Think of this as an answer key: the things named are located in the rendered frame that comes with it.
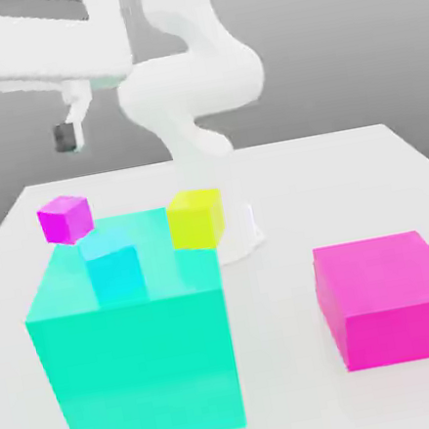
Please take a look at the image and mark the small yellow cube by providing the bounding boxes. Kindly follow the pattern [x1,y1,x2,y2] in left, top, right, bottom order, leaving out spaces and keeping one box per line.
[162,184,232,257]

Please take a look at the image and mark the small magenta cube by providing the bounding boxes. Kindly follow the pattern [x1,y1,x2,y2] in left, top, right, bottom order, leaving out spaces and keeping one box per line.
[33,191,98,251]

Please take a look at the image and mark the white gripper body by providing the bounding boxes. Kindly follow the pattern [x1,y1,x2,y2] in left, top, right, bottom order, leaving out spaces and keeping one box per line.
[0,0,138,108]

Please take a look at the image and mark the small cyan cube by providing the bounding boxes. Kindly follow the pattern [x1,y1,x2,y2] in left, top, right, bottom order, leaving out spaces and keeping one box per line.
[75,222,152,312]

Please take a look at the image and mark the large turquoise box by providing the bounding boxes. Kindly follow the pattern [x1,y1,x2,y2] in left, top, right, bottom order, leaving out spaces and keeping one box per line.
[9,197,250,429]

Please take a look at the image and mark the large pink box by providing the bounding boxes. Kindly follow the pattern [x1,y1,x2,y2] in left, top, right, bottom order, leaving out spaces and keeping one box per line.
[308,227,429,376]

